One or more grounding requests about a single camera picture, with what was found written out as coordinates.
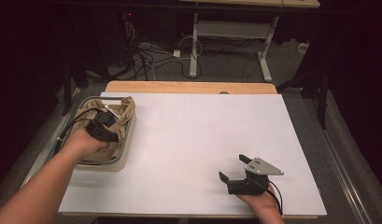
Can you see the small white box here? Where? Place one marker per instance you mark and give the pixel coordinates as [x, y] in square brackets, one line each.
[303, 47]

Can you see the grey table grommet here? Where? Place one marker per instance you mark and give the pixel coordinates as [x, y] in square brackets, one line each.
[223, 92]

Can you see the person's right hand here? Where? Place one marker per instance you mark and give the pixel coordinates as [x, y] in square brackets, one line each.
[261, 201]

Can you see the wooden table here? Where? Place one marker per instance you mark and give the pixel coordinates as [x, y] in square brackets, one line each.
[185, 87]

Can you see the black stand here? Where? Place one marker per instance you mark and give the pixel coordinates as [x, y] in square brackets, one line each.
[323, 102]
[66, 90]

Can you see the beige pants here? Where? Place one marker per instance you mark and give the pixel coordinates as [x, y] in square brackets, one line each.
[123, 119]

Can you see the beige bin with grey rim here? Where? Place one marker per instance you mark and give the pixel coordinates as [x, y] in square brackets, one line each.
[124, 155]

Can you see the person's left hand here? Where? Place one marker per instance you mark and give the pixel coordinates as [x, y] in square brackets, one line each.
[81, 144]

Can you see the white board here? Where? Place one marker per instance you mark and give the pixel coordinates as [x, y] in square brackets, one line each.
[195, 140]

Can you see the metal floor rail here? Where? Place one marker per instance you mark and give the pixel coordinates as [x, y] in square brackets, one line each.
[344, 177]
[42, 155]

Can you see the white desk frame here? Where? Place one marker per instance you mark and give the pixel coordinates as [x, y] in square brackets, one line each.
[194, 62]

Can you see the white power adapter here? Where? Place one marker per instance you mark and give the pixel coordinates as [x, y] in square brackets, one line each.
[176, 53]

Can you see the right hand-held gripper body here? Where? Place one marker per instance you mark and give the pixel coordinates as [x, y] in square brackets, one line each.
[260, 168]

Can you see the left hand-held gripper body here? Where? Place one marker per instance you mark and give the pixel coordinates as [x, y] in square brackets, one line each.
[100, 129]

